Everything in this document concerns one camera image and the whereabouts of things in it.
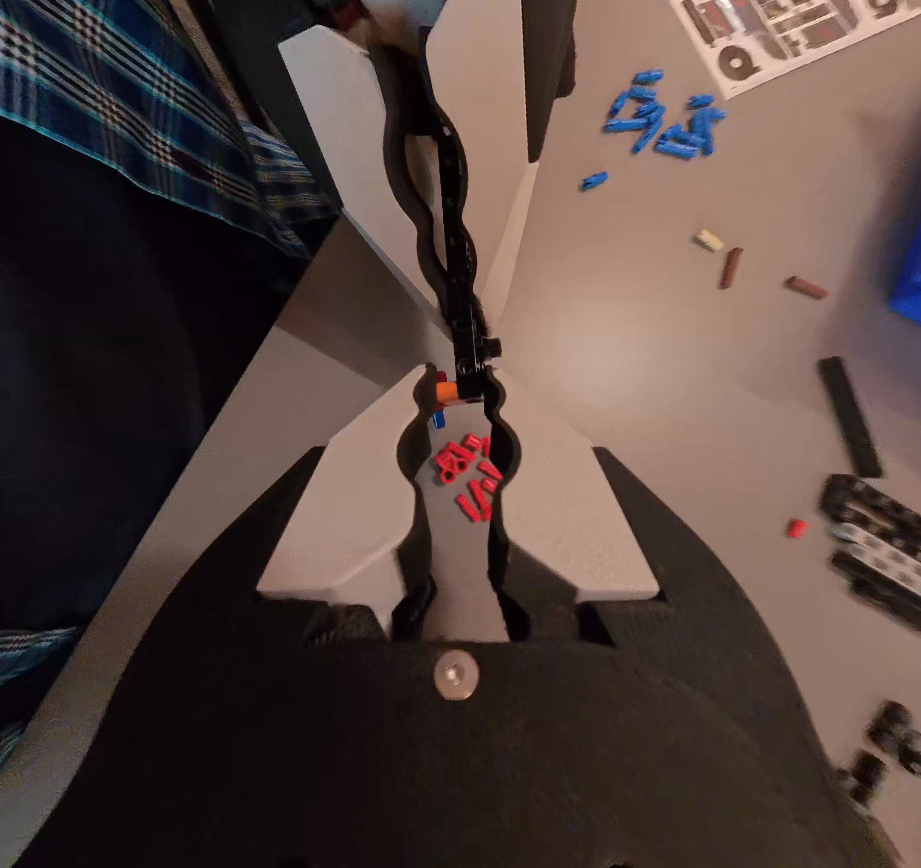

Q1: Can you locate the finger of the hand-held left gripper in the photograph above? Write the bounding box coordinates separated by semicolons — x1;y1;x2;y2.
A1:
423;0;542;326
278;23;461;340

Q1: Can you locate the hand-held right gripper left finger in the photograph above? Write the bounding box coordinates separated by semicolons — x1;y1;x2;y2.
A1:
255;364;434;642

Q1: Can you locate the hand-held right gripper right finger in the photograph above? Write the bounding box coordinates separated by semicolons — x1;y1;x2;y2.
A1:
485;368;661;642

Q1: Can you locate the black lego beam assembly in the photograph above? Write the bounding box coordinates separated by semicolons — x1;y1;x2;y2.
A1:
419;25;505;430

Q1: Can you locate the pile of red lego bushes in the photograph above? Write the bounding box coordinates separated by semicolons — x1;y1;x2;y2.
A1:
432;433;505;524

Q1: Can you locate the pile of blue lego pins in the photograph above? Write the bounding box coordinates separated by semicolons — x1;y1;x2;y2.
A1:
603;68;728;159

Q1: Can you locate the lego sticker sheet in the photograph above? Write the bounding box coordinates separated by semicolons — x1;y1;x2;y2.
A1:
637;0;921;101

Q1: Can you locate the long black lego beam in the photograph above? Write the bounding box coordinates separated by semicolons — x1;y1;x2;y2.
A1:
818;356;884;479

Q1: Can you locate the light grey lego liftarm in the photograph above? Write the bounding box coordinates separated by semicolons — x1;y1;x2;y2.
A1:
835;523;921;574

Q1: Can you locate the pile of black lego pins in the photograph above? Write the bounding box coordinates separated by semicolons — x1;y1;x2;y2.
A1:
835;699;921;808

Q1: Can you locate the person in plaid shirt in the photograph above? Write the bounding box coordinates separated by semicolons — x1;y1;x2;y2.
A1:
0;0;341;768

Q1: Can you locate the blue plastic bin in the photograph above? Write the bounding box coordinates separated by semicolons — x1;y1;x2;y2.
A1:
888;185;921;340

